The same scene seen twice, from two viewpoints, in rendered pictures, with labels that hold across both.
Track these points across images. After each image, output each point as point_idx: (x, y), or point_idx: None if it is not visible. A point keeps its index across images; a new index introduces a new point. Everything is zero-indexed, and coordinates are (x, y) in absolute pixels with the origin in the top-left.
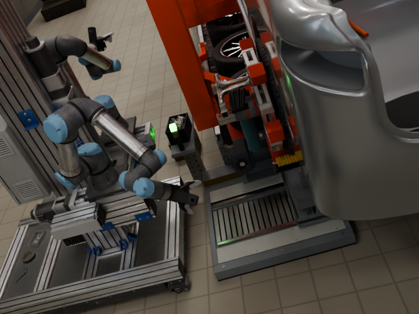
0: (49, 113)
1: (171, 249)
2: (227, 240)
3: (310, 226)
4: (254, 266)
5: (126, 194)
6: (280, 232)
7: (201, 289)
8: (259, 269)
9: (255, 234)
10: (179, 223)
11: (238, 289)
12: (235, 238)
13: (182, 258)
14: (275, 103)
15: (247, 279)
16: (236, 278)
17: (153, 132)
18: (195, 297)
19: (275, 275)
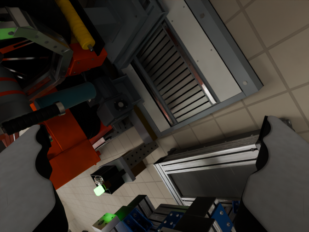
0: None
1: (245, 155)
2: (206, 93)
3: (163, 0)
4: (233, 43)
5: None
6: (180, 34)
7: (282, 103)
8: (233, 39)
9: (191, 63)
10: (203, 154)
11: (271, 52)
12: (201, 85)
13: (250, 138)
14: (24, 77)
15: (252, 47)
16: (254, 63)
17: (104, 218)
18: (298, 107)
19: (237, 12)
